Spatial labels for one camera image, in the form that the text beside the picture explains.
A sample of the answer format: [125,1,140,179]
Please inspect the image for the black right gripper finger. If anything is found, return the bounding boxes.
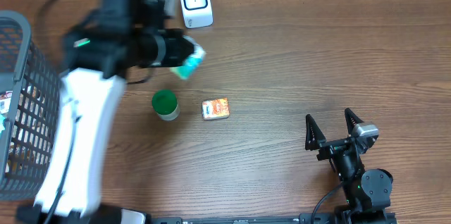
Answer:
[345,108,363,135]
[305,114,326,151]

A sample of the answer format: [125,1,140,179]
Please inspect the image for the teal tissue pack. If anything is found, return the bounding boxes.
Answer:
[170,35,206,80]

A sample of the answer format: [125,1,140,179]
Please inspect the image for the green lid clear jar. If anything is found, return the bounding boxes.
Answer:
[152,89,180,121]

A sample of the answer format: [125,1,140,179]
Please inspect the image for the orange tissue pack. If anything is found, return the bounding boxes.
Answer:
[202,98,230,120]

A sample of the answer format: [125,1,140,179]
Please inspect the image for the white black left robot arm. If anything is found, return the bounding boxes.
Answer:
[16,0,195,223]

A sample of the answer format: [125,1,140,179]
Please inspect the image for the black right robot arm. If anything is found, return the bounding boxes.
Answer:
[305,108,397,224]

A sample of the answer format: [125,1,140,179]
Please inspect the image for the white barcode scanner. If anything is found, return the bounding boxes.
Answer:
[180,0,214,29]

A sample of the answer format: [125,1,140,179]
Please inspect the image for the dark grey mesh basket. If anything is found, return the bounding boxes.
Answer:
[1,11,60,201]

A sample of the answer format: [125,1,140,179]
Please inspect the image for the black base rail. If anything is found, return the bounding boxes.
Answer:
[146,213,345,224]

